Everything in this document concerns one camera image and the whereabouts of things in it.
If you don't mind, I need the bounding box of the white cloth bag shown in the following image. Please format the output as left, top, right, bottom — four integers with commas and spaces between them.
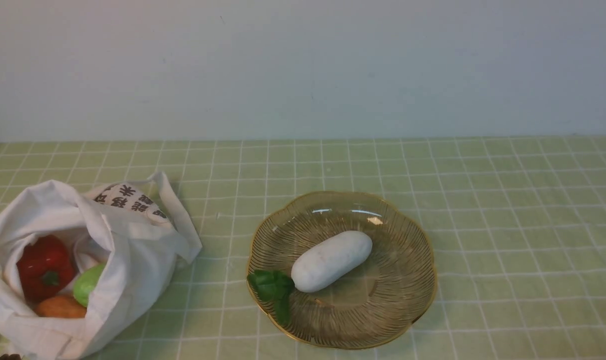
0, 172, 202, 360

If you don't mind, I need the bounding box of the green leaf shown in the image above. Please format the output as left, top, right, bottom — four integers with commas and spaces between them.
246, 269, 295, 326

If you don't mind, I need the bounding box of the white radish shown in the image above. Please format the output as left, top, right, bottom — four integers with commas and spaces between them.
291, 230, 373, 293

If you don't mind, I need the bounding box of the amber glass plate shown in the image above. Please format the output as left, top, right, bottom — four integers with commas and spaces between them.
246, 191, 437, 350

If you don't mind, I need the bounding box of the red bell pepper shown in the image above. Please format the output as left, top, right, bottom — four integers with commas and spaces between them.
17, 235, 76, 303

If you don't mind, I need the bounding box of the light green vegetable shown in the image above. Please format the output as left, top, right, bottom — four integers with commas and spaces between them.
73, 263, 106, 308

